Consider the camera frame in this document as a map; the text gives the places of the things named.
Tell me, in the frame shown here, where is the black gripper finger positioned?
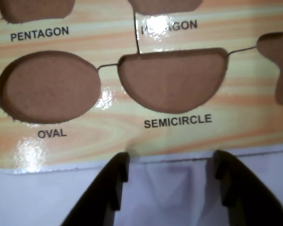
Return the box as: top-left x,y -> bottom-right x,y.
213,150 -> 283,226
60,152 -> 130,226

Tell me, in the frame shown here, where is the wooden shape puzzle board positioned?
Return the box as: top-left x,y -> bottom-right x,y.
0,0 -> 283,175

